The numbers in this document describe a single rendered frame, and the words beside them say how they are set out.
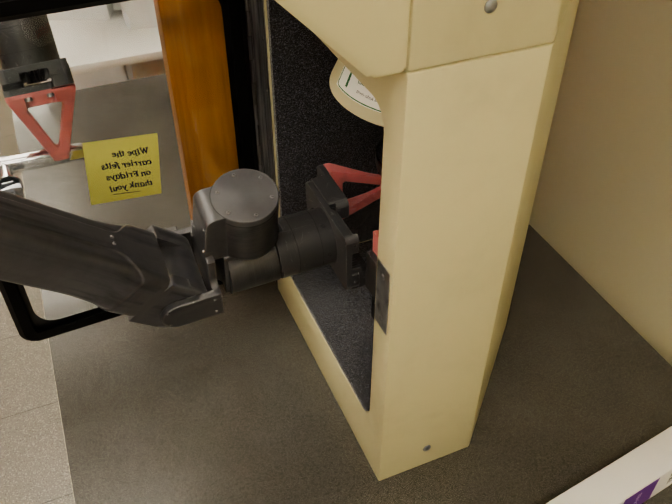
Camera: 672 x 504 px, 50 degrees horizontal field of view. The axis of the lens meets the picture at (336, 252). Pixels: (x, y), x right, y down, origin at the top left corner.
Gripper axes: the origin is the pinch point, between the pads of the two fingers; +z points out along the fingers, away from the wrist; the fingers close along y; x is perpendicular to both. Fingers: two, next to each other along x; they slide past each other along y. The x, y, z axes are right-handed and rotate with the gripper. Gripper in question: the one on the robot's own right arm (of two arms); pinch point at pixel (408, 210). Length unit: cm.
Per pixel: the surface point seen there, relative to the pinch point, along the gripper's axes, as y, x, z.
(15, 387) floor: 103, 116, -66
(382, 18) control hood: -13.7, -27.5, -10.2
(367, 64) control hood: -13.7, -24.8, -11.1
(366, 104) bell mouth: -3.1, -15.3, -6.2
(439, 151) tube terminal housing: -13.7, -16.9, -5.5
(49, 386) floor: 100, 116, -57
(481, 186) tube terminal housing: -13.8, -12.7, -1.6
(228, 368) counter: 7.3, 23.2, -19.8
